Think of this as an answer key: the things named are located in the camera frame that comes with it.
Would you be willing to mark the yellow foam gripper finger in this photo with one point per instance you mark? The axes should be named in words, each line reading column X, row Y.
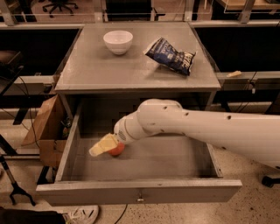
column 108, row 143

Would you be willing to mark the red apple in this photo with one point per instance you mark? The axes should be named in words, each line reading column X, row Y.
column 117, row 150

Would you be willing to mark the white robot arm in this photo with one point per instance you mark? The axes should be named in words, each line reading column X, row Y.
column 251, row 135

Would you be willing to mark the open grey top drawer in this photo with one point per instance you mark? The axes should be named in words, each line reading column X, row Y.
column 164, row 168

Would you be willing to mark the grey cabinet counter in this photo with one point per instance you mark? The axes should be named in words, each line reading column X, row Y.
column 92, row 68

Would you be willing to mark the brown cardboard box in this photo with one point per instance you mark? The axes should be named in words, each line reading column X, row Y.
column 47, row 132

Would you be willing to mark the white sneaker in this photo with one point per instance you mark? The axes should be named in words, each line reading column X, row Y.
column 82, row 215

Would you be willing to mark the white ceramic bowl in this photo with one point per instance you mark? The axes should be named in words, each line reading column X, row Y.
column 118, row 42

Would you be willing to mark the blue chip bag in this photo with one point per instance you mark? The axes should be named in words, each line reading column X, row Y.
column 165, row 54

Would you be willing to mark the black tripod stand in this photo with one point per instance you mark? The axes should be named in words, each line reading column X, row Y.
column 17, row 190

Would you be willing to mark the black dark bag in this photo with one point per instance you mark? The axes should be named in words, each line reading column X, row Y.
column 18, row 216

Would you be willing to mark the black office chair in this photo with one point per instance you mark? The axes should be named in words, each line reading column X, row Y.
column 61, row 4

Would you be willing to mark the black caster wheel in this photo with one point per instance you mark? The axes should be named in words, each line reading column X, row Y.
column 269, row 181

